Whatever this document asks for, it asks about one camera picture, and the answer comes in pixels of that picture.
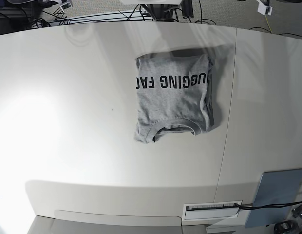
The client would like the grey T-shirt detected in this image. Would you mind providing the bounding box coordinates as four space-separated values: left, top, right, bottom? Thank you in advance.
134 54 214 144

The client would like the robot base stand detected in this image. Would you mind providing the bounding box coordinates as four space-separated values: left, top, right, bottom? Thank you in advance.
139 0 194 22

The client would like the blue-grey panel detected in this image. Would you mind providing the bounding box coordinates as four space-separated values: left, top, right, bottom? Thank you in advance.
245 168 302 228

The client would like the white cable grommet tray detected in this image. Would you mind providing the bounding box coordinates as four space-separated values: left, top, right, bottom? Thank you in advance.
182 200 242 221

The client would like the black cable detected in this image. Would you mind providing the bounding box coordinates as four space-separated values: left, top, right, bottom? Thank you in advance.
235 201 302 210

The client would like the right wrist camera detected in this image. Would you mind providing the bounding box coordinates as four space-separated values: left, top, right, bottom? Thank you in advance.
58 0 73 11

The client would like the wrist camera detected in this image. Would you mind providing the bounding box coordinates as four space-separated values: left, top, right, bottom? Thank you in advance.
256 0 273 16
58 0 73 11

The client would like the yellow cable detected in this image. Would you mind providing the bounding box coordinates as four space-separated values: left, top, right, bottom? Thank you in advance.
264 13 273 34

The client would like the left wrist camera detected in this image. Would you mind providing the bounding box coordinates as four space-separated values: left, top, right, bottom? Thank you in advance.
256 0 273 16

